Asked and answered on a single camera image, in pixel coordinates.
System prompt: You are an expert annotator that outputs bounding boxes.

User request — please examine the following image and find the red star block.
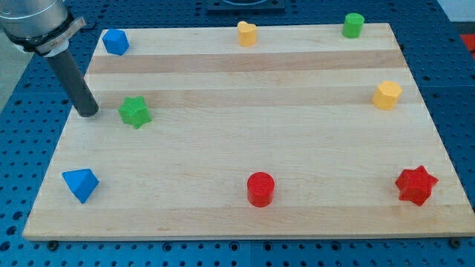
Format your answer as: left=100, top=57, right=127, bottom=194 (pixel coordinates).
left=395, top=165, right=439, bottom=206

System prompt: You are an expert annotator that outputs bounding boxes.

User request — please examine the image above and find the blue triangle block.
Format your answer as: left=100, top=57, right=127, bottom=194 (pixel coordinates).
left=62, top=168, right=99, bottom=204

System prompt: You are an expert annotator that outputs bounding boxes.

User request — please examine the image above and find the green cylinder block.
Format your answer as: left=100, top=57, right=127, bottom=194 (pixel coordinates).
left=342, top=13, right=365, bottom=39

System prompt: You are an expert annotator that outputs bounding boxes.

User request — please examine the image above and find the blue pentagon block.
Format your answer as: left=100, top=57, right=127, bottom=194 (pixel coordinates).
left=102, top=29, right=129, bottom=56

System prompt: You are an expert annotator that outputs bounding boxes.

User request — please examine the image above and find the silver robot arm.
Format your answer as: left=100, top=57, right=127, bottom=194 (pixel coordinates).
left=1, top=0, right=99, bottom=117

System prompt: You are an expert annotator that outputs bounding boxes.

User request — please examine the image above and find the green star block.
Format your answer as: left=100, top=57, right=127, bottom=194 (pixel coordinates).
left=118, top=96, right=151, bottom=129

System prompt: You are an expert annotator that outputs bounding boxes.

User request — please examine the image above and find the yellow heart block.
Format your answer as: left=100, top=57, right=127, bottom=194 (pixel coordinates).
left=237, top=21, right=258, bottom=47

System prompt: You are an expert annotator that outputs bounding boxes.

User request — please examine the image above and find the red cylinder block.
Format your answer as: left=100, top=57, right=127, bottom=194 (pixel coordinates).
left=246, top=172, right=275, bottom=208

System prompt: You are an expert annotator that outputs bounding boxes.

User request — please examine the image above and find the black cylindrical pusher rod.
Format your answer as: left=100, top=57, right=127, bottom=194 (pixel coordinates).
left=46, top=49, right=99, bottom=117

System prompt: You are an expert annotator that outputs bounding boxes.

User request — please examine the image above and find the wooden board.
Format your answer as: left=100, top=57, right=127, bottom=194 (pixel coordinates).
left=23, top=23, right=474, bottom=241

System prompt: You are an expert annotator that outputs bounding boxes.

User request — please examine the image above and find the yellow hexagon block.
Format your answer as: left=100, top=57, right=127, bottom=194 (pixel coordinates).
left=372, top=81, right=403, bottom=111

